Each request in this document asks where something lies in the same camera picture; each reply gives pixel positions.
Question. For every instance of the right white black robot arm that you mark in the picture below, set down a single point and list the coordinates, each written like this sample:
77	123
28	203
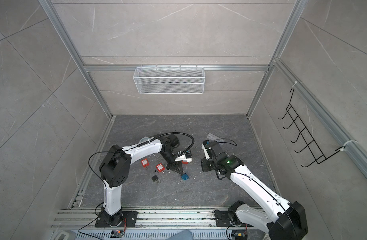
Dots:
279	218

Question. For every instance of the black wire hook rack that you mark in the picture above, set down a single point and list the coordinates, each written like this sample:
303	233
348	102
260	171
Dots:
305	136

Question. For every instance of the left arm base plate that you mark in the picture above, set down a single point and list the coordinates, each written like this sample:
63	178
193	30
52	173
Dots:
117	220

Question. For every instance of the white wire mesh basket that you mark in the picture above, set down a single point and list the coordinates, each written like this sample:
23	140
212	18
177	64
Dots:
169	80

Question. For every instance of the small black padlock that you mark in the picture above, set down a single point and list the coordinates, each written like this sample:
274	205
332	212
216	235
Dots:
155	178

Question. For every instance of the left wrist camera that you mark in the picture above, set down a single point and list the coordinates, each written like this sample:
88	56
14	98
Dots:
184	156

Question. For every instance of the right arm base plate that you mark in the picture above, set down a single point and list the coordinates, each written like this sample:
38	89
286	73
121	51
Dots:
225	219

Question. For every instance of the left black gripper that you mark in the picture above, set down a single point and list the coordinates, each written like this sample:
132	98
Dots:
175	167

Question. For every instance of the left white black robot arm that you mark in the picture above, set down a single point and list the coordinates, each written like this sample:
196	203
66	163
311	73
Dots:
174	147

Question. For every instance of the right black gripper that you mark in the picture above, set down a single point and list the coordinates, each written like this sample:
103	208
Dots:
205	167

